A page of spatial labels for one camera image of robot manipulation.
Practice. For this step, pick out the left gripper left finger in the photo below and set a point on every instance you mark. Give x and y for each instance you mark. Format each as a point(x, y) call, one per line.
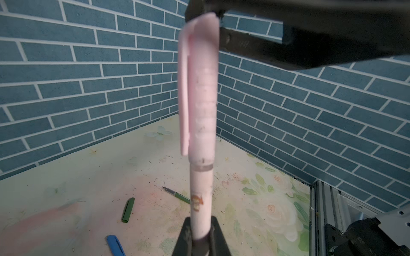
point(184, 242)

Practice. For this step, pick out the green pen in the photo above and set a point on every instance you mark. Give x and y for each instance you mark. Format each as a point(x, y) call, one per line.
point(177, 195)

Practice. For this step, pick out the green pen cap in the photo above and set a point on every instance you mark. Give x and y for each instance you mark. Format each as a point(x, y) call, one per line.
point(128, 210)

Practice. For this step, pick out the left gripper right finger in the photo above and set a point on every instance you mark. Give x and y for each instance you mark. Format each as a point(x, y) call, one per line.
point(217, 241)

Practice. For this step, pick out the pink pen cap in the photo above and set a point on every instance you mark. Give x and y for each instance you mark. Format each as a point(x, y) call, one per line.
point(197, 82)

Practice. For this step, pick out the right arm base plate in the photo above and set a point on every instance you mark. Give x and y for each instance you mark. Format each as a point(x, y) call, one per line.
point(362, 238)

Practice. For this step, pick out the pink pen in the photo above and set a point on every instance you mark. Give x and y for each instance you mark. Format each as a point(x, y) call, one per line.
point(201, 190)

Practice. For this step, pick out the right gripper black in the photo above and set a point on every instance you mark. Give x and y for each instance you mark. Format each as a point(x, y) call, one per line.
point(316, 33)

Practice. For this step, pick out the blue pen cap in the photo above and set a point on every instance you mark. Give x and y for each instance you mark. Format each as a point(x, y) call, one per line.
point(115, 246)

